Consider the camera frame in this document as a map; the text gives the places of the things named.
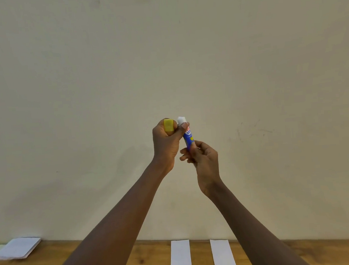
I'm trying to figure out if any person's left hand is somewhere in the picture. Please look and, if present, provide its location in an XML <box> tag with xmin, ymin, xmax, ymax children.
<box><xmin>150</xmin><ymin>116</ymin><xmax>194</xmax><ymax>176</ymax></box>

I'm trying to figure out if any person's right hand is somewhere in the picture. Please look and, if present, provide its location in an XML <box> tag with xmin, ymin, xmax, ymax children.
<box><xmin>178</xmin><ymin>138</ymin><xmax>224</xmax><ymax>201</ymax></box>

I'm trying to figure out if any yellow glue stick cap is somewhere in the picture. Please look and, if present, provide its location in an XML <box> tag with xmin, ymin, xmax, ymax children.
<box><xmin>163</xmin><ymin>118</ymin><xmax>175</xmax><ymax>134</ymax></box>

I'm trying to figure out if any blue glue stick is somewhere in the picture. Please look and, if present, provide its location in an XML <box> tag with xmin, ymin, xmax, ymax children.
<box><xmin>177</xmin><ymin>115</ymin><xmax>196</xmax><ymax>153</ymax></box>

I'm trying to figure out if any white paper card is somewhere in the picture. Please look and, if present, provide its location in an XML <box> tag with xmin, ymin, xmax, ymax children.
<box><xmin>209</xmin><ymin>237</ymin><xmax>237</xmax><ymax>265</ymax></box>
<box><xmin>168</xmin><ymin>239</ymin><xmax>193</xmax><ymax>265</ymax></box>

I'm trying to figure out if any person's left forearm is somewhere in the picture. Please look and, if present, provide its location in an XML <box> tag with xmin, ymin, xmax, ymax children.
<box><xmin>35</xmin><ymin>157</ymin><xmax>185</xmax><ymax>265</ymax></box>

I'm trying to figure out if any person's right forearm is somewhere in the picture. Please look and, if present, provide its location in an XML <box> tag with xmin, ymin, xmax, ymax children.
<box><xmin>206</xmin><ymin>173</ymin><xmax>314</xmax><ymax>265</ymax></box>

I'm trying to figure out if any stack of white papers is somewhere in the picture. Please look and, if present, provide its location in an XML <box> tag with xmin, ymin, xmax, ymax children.
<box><xmin>0</xmin><ymin>235</ymin><xmax>44</xmax><ymax>262</ymax></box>

